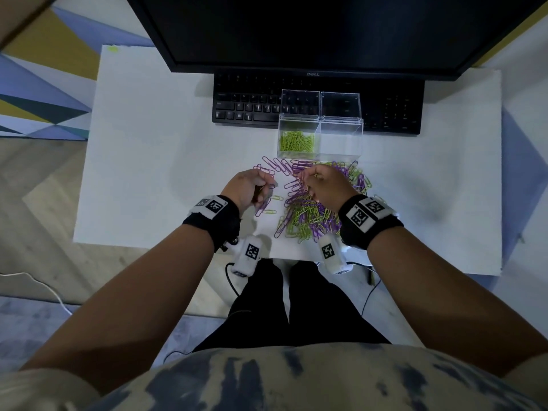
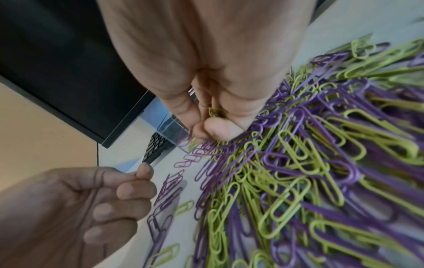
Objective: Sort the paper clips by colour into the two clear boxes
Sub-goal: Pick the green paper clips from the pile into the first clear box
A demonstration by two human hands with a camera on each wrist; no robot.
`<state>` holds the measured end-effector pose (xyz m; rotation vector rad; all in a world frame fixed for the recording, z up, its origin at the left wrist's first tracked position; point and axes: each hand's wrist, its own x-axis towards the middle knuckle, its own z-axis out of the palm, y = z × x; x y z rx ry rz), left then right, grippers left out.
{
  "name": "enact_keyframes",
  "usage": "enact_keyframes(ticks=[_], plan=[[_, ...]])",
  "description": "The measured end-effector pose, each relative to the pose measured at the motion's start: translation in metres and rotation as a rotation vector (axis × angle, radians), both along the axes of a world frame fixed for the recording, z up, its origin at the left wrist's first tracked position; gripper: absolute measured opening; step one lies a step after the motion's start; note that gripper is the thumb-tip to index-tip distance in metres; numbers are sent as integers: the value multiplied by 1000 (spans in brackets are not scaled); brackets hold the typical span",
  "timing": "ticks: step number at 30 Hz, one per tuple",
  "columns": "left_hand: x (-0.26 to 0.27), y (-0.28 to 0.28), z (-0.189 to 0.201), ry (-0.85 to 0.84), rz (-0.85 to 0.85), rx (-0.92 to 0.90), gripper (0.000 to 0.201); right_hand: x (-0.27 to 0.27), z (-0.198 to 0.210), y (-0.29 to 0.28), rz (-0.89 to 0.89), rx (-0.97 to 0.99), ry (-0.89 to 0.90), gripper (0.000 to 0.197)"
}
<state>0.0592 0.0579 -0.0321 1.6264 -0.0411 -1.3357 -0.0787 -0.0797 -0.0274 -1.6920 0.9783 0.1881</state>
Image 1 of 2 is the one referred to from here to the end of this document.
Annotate heap of green paper clips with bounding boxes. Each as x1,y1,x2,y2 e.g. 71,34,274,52
279,131,317,152

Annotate white cable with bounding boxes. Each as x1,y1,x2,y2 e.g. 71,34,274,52
0,271,74,316

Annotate person's left forearm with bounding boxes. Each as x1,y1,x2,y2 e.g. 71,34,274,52
21,224,215,394

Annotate person's tie-dye shirt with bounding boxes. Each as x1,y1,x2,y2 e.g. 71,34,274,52
0,342,548,411

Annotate black left camera cable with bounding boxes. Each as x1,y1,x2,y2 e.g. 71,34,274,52
162,263,240,364

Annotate black keyboard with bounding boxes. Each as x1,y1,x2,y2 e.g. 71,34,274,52
212,71,425,136

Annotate black wristband with markers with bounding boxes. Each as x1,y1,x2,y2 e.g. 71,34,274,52
182,194,241,253
338,194,405,251

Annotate black right wristband with markers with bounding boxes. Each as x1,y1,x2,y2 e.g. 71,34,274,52
338,194,405,251

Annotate black camera cable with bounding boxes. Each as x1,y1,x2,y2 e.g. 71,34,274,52
162,263,240,364
346,261,380,317

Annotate person's left hand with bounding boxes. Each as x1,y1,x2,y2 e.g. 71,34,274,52
220,168,277,217

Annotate black computer monitor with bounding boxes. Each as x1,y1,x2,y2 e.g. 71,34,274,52
124,0,548,82

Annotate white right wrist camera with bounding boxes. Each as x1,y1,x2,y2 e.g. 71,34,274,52
316,235,348,275

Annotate person's black trousers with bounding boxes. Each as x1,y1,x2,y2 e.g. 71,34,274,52
192,259,391,354

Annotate person's right hand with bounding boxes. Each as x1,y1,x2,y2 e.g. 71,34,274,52
296,164,360,215

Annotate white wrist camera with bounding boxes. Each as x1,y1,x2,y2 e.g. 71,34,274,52
316,235,348,275
231,235,263,277

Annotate black right camera cable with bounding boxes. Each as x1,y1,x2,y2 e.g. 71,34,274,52
346,261,380,317

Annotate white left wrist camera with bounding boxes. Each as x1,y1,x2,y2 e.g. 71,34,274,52
231,235,263,277

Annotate brown wooden board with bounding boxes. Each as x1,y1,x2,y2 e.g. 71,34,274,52
0,0,61,50

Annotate black left wristband with markers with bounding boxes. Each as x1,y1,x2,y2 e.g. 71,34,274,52
182,194,241,253

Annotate person's right forearm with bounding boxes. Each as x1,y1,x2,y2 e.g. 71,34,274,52
367,226,548,377

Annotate pile of mixed paper clips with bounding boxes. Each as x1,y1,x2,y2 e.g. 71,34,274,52
252,156,388,244

